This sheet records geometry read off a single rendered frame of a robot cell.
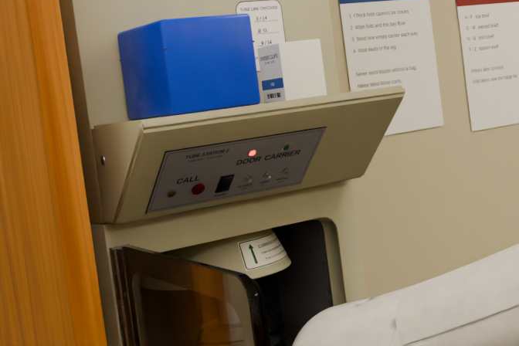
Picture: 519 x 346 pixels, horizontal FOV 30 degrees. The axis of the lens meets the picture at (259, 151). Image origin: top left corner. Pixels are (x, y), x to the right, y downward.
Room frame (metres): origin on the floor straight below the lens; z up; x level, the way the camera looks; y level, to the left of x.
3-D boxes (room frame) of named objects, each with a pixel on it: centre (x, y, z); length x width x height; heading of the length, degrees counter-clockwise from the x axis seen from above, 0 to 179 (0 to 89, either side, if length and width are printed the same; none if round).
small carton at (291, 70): (1.04, -0.05, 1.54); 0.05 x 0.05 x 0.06; 27
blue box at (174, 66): (0.97, 0.06, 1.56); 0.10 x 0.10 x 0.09; 33
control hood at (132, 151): (1.01, 0.00, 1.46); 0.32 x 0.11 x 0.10; 123
